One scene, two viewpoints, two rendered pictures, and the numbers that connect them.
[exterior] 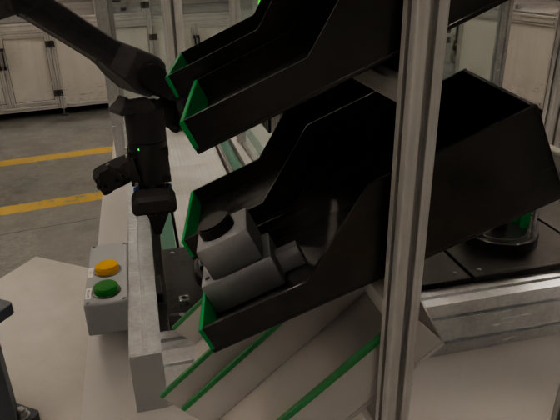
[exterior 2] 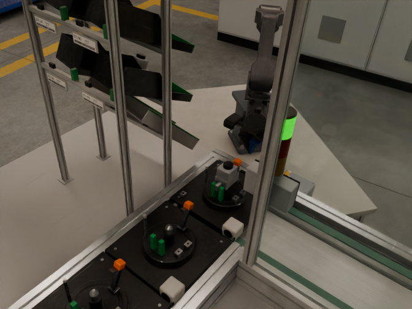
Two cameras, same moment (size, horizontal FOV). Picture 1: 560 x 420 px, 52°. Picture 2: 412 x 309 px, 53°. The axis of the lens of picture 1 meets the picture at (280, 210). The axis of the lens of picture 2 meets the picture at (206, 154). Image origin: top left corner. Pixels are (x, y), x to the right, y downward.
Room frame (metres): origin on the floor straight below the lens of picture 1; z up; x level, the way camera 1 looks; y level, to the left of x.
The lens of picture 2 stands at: (1.48, -0.57, 1.85)
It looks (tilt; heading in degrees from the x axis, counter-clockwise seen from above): 39 degrees down; 139
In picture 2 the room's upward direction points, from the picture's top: 4 degrees clockwise
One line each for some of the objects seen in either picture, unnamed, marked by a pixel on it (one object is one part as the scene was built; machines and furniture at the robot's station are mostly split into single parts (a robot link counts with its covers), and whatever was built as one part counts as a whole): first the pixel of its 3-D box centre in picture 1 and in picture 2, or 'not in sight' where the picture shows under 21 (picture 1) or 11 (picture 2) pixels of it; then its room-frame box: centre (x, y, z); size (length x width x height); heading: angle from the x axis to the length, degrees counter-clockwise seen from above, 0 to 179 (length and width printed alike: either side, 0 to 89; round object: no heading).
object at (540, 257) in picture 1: (501, 216); (95, 300); (0.96, -0.41, 1.01); 0.24 x 0.24 x 0.13; 13
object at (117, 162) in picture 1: (116, 171); not in sight; (0.79, 0.24, 1.17); 0.07 x 0.07 x 0.06; 14
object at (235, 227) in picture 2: not in sight; (232, 228); (0.96, 0.00, 0.97); 0.05 x 0.05 x 0.04; 13
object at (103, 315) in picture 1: (109, 284); not in sight; (0.87, 0.31, 0.93); 0.21 x 0.07 x 0.06; 13
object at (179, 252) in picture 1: (236, 277); (224, 196); (0.84, 0.08, 0.96); 0.24 x 0.24 x 0.02; 13
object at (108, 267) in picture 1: (107, 269); not in sight; (0.87, 0.31, 0.96); 0.04 x 0.04 x 0.02
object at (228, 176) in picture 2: not in sight; (225, 174); (0.84, 0.07, 1.06); 0.08 x 0.04 x 0.07; 104
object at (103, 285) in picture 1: (106, 290); not in sight; (0.80, 0.29, 0.96); 0.04 x 0.04 x 0.02
